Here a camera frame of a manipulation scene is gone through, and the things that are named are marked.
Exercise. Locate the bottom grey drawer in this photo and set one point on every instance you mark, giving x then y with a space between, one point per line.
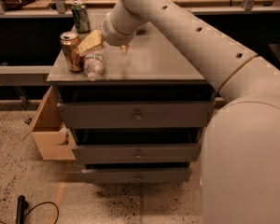
152 175

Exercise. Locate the open cardboard box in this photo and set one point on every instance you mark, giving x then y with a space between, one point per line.
53 140

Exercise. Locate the green soda can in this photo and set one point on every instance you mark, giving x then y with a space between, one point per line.
80 17

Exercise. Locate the black cylinder tool on floor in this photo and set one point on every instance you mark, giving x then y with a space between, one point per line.
22 205

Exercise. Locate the orange gold soda can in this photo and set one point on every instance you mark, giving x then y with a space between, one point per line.
69 42

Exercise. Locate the middle grey drawer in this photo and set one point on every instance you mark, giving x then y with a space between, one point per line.
148 153

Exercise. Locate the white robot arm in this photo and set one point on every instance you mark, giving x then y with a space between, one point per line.
240 158

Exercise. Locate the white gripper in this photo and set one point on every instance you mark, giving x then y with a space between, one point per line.
110 32

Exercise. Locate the grey drawer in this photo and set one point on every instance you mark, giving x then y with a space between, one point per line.
148 153
152 175
111 115

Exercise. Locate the grey drawer cabinet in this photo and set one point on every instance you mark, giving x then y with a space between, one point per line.
153 70

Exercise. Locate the top grey drawer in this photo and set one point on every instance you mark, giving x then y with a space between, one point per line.
111 115

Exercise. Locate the clear plastic water bottle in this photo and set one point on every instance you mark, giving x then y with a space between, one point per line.
94 65

